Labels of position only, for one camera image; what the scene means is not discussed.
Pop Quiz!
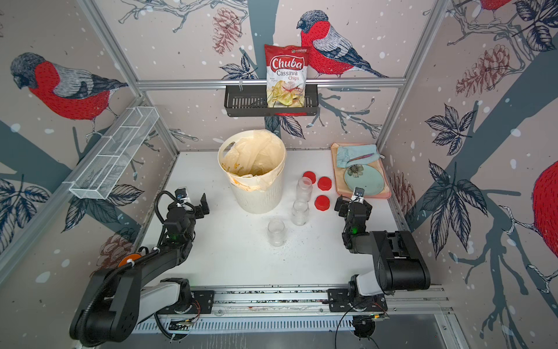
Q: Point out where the red jar lid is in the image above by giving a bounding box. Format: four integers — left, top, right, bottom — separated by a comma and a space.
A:
318, 177, 333, 191
314, 195, 331, 212
303, 171, 317, 184

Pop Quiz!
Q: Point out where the glass jar with tea leaves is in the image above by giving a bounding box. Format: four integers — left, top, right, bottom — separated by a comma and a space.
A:
296, 177, 313, 202

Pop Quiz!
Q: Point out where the red-lidded glass jar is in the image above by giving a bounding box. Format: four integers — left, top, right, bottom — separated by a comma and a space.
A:
291, 199, 310, 226
267, 219, 286, 247

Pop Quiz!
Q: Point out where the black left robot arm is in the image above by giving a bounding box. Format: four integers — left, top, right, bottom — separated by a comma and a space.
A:
69, 188, 210, 348

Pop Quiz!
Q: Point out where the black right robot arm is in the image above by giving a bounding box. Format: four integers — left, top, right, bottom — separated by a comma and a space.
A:
334, 196, 431, 302

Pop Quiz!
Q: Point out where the pink plastic tray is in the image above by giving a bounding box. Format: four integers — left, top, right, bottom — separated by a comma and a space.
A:
331, 143, 392, 199

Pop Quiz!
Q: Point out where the mint green flower plate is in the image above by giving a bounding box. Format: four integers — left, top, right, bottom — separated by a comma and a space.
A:
344, 164, 384, 196

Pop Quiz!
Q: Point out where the teal folded cloth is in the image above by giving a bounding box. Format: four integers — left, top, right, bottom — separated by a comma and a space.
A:
337, 145, 382, 168

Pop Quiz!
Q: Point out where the cream waste bin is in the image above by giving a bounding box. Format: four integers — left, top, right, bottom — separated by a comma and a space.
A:
217, 129, 288, 215

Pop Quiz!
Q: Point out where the yellowish bin liner bag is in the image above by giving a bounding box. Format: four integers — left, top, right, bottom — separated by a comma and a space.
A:
218, 129, 286, 192

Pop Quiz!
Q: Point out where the orange cup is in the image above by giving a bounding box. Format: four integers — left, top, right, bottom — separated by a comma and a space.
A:
118, 253, 142, 268

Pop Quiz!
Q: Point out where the Chuba cassava chips bag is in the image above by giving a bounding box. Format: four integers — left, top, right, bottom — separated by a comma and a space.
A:
264, 45, 310, 108

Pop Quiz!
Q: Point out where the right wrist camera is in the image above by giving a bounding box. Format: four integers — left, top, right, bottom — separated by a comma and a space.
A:
351, 187, 365, 204

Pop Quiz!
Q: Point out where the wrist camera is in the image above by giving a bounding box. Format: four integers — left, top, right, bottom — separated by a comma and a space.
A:
351, 187, 365, 204
174, 187, 191, 206

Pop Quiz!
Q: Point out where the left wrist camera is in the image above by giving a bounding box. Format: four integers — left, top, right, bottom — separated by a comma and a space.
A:
174, 187, 191, 206

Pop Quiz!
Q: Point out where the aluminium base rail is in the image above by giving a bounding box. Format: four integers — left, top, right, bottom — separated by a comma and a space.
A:
82, 285, 454, 337

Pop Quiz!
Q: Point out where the white wire mesh basket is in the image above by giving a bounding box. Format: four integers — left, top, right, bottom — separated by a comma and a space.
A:
69, 106, 159, 199

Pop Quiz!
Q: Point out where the black wall basket shelf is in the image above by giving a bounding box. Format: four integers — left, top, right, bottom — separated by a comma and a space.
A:
224, 84, 319, 117

